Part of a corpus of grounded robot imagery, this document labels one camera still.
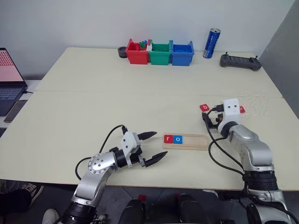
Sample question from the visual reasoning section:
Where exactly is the smartphone on side desk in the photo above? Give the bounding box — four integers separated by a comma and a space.
3, 99, 28, 123

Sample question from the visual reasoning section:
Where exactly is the blue plastic bin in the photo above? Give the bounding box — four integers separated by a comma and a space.
170, 40, 195, 66

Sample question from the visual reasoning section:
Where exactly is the wooden letter tray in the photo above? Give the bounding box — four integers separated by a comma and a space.
162, 133, 209, 151

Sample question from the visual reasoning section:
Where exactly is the blue drink can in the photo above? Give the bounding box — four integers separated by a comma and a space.
202, 28, 222, 59

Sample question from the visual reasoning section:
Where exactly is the white side table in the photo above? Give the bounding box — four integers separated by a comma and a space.
0, 79, 43, 140

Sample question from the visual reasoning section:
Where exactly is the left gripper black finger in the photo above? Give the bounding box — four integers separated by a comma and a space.
137, 131, 157, 141
142, 151, 168, 168

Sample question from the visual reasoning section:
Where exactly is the black white sneaker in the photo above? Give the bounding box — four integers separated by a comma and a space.
22, 183, 45, 207

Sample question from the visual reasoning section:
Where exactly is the green plastic bin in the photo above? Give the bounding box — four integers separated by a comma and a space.
147, 39, 173, 65

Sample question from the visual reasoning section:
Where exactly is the dark laptop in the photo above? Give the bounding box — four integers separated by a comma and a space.
0, 48, 28, 117

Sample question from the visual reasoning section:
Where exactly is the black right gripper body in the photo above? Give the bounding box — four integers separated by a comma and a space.
209, 111, 223, 130

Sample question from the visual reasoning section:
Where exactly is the grey handheld controller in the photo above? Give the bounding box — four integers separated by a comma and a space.
219, 51, 262, 72

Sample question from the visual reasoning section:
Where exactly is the red plastic bin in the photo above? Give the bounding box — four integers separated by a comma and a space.
125, 38, 150, 65

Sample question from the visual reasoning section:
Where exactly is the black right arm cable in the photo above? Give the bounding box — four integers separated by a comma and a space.
201, 104, 246, 178

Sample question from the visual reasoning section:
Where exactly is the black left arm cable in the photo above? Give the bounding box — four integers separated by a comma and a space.
75, 125, 128, 180

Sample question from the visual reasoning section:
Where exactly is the dark rounded shape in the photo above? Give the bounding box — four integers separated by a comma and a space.
178, 193, 211, 224
120, 198, 147, 224

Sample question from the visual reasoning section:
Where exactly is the black trouser leg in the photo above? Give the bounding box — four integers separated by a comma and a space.
0, 179, 32, 213

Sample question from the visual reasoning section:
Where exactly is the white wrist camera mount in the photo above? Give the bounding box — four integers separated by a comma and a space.
221, 98, 242, 128
120, 131, 141, 169

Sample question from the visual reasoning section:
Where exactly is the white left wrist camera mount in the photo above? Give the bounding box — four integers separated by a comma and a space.
120, 131, 141, 169

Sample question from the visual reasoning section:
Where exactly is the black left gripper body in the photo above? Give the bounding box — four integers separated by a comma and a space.
128, 146, 147, 169

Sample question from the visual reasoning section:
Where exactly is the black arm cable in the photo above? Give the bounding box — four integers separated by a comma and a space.
201, 104, 246, 178
75, 125, 128, 180

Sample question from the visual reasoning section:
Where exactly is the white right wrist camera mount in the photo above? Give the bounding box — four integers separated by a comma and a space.
221, 98, 242, 128

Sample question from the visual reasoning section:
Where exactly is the white rounded object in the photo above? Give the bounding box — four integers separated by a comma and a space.
42, 208, 60, 224

